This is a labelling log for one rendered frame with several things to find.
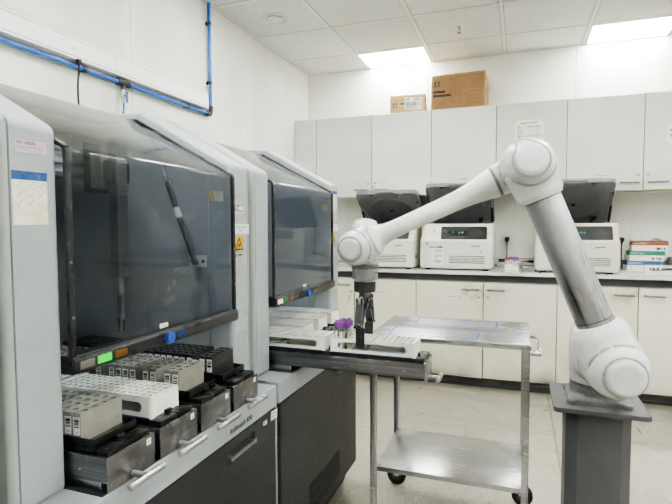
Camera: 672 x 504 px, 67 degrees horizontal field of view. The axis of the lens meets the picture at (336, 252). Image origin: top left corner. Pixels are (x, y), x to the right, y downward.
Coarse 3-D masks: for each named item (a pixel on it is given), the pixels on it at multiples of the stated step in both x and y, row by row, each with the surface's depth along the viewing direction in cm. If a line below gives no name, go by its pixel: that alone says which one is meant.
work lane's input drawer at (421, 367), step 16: (272, 352) 180; (288, 352) 178; (304, 352) 177; (320, 352) 175; (336, 352) 173; (320, 368) 174; (336, 368) 172; (352, 368) 170; (368, 368) 168; (384, 368) 166; (400, 368) 164; (416, 368) 163
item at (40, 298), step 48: (0, 96) 97; (0, 144) 85; (48, 144) 94; (192, 144) 157; (0, 192) 86; (48, 192) 94; (240, 192) 159; (0, 240) 86; (48, 240) 94; (240, 240) 159; (0, 288) 86; (48, 288) 94; (240, 288) 159; (0, 336) 87; (48, 336) 94; (192, 336) 160; (240, 336) 160; (0, 384) 88; (48, 384) 95; (0, 432) 88; (48, 432) 95; (240, 432) 144; (0, 480) 89; (48, 480) 95; (192, 480) 122; (240, 480) 144
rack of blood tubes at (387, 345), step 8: (352, 336) 175; (368, 336) 175; (376, 336) 176; (384, 336) 175; (392, 336) 176; (400, 336) 175; (336, 344) 173; (352, 344) 180; (368, 344) 180; (376, 344) 169; (384, 344) 168; (392, 344) 167; (400, 344) 166; (408, 344) 165; (416, 344) 166; (352, 352) 172; (360, 352) 171; (368, 352) 170; (376, 352) 169; (384, 352) 168; (392, 352) 176; (400, 352) 176; (408, 352) 165; (416, 352) 166
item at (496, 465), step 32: (416, 320) 228; (448, 320) 228; (480, 320) 228; (416, 448) 220; (448, 448) 220; (480, 448) 220; (512, 448) 220; (448, 480) 195; (480, 480) 192; (512, 480) 192
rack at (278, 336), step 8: (272, 328) 190; (280, 328) 190; (288, 328) 190; (296, 328) 189; (272, 336) 182; (280, 336) 181; (288, 336) 180; (296, 336) 179; (304, 336) 178; (312, 336) 176; (320, 336) 176; (328, 336) 179; (272, 344) 182; (280, 344) 181; (288, 344) 180; (296, 344) 188; (304, 344) 188; (312, 344) 187; (320, 344) 176; (328, 344) 179
